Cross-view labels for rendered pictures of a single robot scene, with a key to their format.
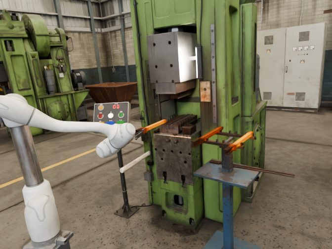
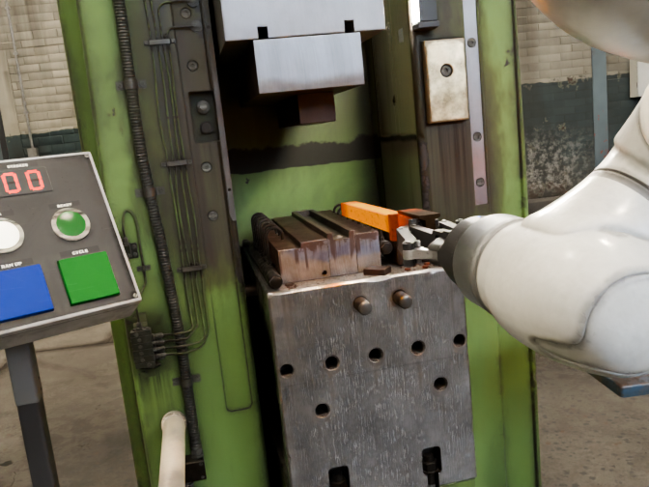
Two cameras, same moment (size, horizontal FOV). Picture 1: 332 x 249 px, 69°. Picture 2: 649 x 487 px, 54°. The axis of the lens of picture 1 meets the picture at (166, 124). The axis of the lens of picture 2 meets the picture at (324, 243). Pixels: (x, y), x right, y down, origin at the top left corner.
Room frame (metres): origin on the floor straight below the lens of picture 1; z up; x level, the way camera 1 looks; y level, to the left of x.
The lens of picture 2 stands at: (1.21, 0.81, 1.19)
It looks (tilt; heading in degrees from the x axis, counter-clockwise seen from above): 10 degrees down; 317
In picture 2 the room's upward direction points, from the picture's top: 6 degrees counter-clockwise
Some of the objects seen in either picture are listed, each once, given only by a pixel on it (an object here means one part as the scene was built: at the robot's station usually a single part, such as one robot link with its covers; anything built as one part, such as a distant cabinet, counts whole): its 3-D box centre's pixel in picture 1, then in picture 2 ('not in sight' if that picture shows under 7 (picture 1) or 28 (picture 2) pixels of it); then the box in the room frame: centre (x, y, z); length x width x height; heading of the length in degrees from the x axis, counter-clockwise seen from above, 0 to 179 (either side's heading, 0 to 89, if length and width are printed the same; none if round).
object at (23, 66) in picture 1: (43, 74); not in sight; (6.52, 3.08, 1.45); 2.18 x 1.23 x 2.89; 141
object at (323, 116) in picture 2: (181, 93); (303, 111); (2.30, -0.17, 1.24); 0.30 x 0.07 x 0.06; 148
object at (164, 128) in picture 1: (179, 122); (309, 240); (2.28, -0.13, 0.96); 0.42 x 0.20 x 0.09; 148
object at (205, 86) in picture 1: (205, 91); (445, 80); (2.04, -0.36, 1.27); 0.09 x 0.02 x 0.17; 58
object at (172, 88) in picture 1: (176, 85); (292, 74); (2.28, -0.13, 1.32); 0.42 x 0.20 x 0.10; 148
